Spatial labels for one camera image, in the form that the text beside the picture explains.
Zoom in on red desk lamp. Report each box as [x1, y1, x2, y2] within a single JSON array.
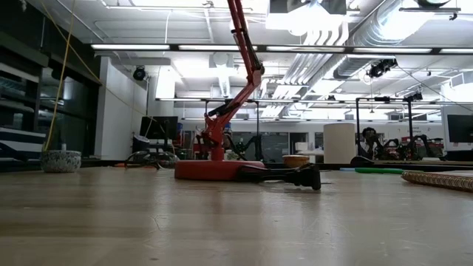
[[174, 0, 266, 182]]

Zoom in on pink spiral notebook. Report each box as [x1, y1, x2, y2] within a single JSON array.
[[401, 170, 473, 194]]

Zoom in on white cylinder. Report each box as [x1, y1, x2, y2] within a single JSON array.
[[323, 122, 356, 165]]

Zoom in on person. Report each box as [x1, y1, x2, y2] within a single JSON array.
[[361, 126, 382, 160]]

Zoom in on black eyeglasses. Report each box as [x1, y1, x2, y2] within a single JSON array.
[[124, 150, 179, 171]]

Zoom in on light wooden desk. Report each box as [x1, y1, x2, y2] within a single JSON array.
[[373, 159, 473, 166]]

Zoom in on long light bar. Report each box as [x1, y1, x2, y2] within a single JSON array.
[[90, 43, 473, 55]]

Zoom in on black computer monitor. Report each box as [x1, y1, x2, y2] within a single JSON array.
[[446, 114, 473, 144], [139, 116, 179, 140]]

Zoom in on dark shelving unit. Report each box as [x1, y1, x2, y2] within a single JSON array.
[[0, 31, 103, 163]]

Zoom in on patterned ceramic bowl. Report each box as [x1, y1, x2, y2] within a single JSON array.
[[39, 149, 82, 174]]

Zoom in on yellow cable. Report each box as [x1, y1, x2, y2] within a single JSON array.
[[39, 0, 77, 152]]

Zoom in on green marker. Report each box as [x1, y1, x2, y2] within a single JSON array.
[[354, 167, 404, 175]]

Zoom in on black lamp power cord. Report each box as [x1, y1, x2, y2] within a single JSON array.
[[239, 163, 322, 191]]

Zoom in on black background rig frame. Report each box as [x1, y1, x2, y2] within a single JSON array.
[[204, 98, 260, 160], [355, 91, 424, 158]]

